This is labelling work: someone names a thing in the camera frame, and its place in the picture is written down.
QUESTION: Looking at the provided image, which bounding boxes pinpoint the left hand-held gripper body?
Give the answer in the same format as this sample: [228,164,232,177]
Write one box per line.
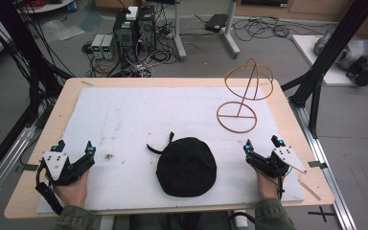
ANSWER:
[40,150,96,187]

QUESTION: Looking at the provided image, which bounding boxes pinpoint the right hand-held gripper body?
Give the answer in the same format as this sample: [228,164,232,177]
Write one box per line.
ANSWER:
[245,146,308,179]

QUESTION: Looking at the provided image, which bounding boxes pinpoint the wooden wire hat stand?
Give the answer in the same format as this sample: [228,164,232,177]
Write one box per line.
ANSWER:
[216,57,275,134]

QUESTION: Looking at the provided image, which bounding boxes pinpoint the black beret hat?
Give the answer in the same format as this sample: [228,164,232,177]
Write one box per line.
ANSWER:
[146,131,218,198]

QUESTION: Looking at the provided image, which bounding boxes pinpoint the person's right hand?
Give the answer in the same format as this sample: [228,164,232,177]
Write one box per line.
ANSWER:
[255,168,284,200]

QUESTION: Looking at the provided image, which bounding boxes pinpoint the person's left hand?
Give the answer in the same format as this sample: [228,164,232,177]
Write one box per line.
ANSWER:
[45,169,90,209]

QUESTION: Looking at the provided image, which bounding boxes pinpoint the white foam mat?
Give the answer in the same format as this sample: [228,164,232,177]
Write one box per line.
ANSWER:
[35,85,306,215]

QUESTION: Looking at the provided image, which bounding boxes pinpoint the person's dark trousers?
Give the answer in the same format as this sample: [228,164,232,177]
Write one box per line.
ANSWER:
[128,211,233,230]

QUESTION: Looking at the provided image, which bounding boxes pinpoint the white floor board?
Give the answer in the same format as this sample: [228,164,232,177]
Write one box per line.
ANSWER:
[290,34,368,87]

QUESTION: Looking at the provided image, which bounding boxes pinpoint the grey power supply unit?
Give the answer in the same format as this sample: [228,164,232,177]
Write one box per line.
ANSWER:
[90,34,105,60]
[101,34,117,60]

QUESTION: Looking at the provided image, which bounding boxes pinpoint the black device on board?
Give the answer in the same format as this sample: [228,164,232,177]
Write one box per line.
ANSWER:
[345,56,368,87]

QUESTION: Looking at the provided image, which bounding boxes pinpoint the grey robot head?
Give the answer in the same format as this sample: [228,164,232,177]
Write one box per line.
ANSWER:
[313,28,368,71]

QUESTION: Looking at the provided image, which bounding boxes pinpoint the grey metal desk leg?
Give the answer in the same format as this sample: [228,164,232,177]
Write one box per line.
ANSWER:
[220,0,242,59]
[172,0,188,62]

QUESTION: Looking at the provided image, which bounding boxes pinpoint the black computer tower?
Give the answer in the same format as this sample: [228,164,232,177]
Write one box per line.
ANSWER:
[136,5,157,54]
[112,9,139,63]

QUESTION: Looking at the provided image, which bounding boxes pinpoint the black flat box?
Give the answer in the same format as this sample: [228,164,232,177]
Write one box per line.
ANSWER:
[204,13,230,34]

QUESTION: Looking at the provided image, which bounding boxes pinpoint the white adapter box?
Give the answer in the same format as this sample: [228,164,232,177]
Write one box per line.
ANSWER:
[125,6,139,21]

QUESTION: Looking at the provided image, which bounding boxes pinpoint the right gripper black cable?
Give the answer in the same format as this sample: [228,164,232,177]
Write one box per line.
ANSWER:
[256,166,293,201]

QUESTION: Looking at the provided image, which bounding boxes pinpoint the aluminium rail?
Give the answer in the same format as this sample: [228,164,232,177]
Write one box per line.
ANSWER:
[0,123,41,214]
[289,99,358,230]

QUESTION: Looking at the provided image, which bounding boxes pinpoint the black metal frame stand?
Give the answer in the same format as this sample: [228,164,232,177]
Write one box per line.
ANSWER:
[0,0,75,190]
[280,0,368,139]

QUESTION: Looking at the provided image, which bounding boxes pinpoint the tangle of floor cables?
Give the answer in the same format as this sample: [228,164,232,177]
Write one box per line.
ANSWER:
[188,13,334,44]

